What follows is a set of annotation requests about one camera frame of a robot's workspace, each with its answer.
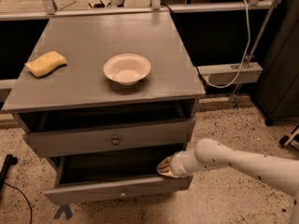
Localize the grey drawer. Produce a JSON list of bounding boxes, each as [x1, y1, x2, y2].
[[44, 144, 192, 205], [23, 119, 195, 158]]

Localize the black caster wheel frame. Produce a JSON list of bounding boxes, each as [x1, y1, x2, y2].
[[279, 124, 299, 152]]

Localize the grey wooden drawer cabinet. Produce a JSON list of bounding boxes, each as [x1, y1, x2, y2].
[[2, 11, 206, 173]]

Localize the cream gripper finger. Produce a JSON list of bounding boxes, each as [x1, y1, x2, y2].
[[157, 169, 178, 178], [157, 156, 172, 169]]

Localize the yellow sponge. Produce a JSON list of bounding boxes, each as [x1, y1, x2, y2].
[[24, 51, 67, 77]]

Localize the slanted metal pole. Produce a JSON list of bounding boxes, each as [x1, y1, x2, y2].
[[229, 0, 279, 110]]

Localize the grey top drawer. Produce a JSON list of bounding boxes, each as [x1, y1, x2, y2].
[[23, 119, 195, 158]]

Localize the dark cabinet at right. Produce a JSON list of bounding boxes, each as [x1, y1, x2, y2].
[[253, 0, 299, 126]]

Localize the white paper bowl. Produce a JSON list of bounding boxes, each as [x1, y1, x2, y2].
[[103, 54, 151, 86]]

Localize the blue tape cross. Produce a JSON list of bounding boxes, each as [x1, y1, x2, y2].
[[53, 204, 73, 220]]

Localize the black floor cable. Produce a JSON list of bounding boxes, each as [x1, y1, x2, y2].
[[3, 181, 34, 224]]

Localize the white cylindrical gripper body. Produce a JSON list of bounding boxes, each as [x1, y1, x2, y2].
[[170, 150, 196, 178]]

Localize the white cable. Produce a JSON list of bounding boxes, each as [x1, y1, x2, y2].
[[202, 0, 252, 90]]

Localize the black stand foot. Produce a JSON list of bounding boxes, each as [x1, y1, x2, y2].
[[0, 154, 18, 192]]

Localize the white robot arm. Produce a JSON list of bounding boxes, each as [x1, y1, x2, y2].
[[157, 138, 299, 224]]

